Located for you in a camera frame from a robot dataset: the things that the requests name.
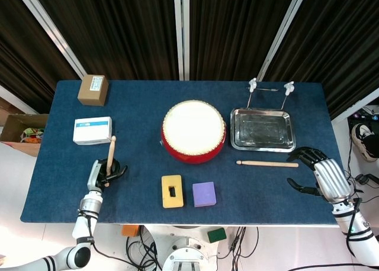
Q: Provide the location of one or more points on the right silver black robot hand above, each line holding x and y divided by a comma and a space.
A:
331, 179

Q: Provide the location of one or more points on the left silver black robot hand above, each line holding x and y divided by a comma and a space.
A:
93, 176

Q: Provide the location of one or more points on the wooden drumstick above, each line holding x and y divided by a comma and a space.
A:
111, 152
266, 164

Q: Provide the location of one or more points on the red drum with white skin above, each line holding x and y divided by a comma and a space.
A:
192, 126

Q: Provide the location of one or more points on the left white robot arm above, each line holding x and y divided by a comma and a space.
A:
84, 226

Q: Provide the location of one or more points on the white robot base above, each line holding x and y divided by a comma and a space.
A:
183, 247

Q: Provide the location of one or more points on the black power adapter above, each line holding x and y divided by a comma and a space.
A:
365, 178

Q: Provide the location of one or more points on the white box with blue stripe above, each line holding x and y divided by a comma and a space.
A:
91, 133

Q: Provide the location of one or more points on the blue velvet table mat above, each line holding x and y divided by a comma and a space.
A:
142, 179

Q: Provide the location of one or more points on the black and white shoe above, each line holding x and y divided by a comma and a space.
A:
364, 135

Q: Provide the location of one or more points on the orange block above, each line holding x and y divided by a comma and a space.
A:
130, 231

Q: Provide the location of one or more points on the black device with lights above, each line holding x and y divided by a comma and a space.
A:
364, 115

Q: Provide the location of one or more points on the colourful snack packets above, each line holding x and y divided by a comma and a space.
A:
31, 135

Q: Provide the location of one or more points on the brown cardboard box with label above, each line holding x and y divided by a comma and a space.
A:
91, 96

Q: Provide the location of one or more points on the stainless steel tray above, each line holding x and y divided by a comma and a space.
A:
263, 129

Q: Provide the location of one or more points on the yellow sponge block with hole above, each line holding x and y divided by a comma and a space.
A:
177, 200

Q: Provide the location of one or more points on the open brown carton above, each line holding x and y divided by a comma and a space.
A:
14, 126

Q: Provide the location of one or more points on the purple foam cube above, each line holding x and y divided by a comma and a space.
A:
204, 194

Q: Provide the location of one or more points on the green block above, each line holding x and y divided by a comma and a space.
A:
217, 235

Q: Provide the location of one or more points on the dark brown curtain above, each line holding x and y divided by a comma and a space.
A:
124, 31

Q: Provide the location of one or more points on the white frame post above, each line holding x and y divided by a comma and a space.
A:
355, 106
14, 100
282, 31
181, 31
50, 31

